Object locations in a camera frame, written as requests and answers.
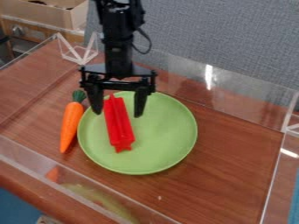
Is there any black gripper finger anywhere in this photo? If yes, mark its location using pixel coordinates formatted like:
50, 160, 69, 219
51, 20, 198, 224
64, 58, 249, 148
86, 86, 104, 115
134, 87, 148, 118

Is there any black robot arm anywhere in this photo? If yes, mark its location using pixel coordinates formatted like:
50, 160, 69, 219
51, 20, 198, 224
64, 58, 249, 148
78, 0, 157, 117

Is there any clear acrylic tray enclosure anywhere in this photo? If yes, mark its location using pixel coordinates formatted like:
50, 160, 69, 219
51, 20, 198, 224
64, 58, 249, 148
0, 38, 299, 224

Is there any green plate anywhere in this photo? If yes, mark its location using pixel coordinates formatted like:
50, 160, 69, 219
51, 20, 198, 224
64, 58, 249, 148
77, 93, 197, 175

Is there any red star-shaped bar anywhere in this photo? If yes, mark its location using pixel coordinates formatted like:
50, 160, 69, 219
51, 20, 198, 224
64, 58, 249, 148
104, 95, 136, 153

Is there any wooden shelf unit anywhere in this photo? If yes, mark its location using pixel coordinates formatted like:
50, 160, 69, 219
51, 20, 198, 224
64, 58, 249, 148
0, 16, 84, 70

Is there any orange toy carrot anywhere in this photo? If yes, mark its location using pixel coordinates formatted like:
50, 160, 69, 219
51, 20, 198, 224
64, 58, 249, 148
59, 90, 86, 153

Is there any black cable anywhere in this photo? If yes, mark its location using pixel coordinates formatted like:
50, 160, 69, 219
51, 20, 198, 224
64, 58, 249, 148
129, 26, 153, 55

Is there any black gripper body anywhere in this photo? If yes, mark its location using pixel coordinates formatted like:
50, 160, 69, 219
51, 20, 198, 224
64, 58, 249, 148
78, 63, 157, 95

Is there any cardboard box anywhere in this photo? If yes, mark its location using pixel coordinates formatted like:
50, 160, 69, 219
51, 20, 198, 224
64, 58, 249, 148
0, 0, 88, 30

